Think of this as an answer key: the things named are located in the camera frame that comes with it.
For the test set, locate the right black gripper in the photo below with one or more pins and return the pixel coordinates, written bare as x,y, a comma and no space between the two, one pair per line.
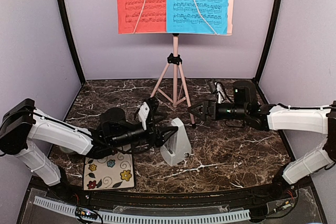
205,109

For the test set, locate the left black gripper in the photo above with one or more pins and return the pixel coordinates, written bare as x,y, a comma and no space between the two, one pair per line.
159,139

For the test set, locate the white metronome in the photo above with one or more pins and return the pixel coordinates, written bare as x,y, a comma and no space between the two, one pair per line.
177,148

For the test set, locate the pink music stand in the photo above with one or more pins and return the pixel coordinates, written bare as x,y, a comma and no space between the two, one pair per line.
180,91

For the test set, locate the blue sheet music paper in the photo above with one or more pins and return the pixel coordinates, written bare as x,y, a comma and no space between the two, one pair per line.
198,17

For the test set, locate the red sheet music paper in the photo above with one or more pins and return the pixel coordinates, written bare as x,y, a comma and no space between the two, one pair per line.
141,16

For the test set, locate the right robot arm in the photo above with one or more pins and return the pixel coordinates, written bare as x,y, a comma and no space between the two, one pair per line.
265,117

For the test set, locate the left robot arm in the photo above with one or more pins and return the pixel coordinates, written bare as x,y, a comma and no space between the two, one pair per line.
24,123

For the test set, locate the floral square plate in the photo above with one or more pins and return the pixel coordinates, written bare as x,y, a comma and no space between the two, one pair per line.
113,172

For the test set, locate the pale green bowl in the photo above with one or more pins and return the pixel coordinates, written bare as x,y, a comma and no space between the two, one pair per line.
66,150

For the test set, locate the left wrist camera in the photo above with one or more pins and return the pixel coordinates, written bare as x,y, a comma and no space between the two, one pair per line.
145,112

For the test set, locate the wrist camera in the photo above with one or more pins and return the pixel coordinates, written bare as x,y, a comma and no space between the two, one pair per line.
145,112
218,89

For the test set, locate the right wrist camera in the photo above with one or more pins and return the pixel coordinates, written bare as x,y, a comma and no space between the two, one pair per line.
218,89

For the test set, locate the grey slotted cable duct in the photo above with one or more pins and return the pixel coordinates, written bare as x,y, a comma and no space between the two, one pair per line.
141,215

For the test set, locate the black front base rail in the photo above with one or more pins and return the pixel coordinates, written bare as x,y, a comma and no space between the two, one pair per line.
300,204

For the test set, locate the right black frame post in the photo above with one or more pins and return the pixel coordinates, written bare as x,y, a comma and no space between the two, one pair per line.
268,40

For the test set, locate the black frame post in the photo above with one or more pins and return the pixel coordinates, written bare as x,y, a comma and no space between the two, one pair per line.
268,40
70,40

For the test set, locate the left black frame post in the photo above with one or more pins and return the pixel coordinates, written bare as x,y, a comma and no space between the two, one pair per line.
70,40

